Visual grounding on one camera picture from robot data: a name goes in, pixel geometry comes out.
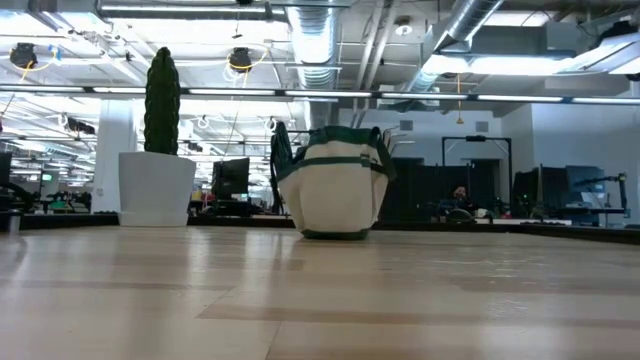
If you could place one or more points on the metal pronged hand cultivator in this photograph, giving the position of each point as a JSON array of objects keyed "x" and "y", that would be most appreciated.
[{"x": 400, "y": 134}]

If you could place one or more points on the white hexagonal planter pot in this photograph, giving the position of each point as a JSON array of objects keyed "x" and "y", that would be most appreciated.
[{"x": 155, "y": 190}]

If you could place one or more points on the black background rig frame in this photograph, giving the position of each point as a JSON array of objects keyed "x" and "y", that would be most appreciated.
[{"x": 476, "y": 138}]

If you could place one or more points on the grey cup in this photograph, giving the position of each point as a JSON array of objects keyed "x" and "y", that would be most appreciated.
[{"x": 13, "y": 222}]

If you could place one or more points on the dark monitor on arm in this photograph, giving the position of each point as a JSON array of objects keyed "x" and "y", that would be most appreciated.
[{"x": 585, "y": 185}]

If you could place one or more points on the cream green-trimmed gardening bag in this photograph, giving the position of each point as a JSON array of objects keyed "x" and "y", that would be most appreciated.
[{"x": 335, "y": 195}]

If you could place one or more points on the person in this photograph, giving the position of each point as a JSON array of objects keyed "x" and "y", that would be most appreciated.
[{"x": 460, "y": 192}]

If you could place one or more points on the black hanging ceiling device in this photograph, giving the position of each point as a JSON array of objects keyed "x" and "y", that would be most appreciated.
[
  {"x": 23, "y": 55},
  {"x": 240, "y": 60}
]

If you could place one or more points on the black background monitor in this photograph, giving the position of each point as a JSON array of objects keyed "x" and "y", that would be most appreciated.
[{"x": 231, "y": 175}]

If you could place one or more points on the silver ribbed ventilation duct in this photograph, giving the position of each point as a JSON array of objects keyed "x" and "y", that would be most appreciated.
[{"x": 315, "y": 45}]

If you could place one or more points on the green cactus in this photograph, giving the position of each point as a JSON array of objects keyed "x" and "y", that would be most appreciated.
[{"x": 162, "y": 100}]

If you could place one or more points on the silver slanted ventilation duct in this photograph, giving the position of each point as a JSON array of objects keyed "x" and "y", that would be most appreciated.
[{"x": 465, "y": 20}]

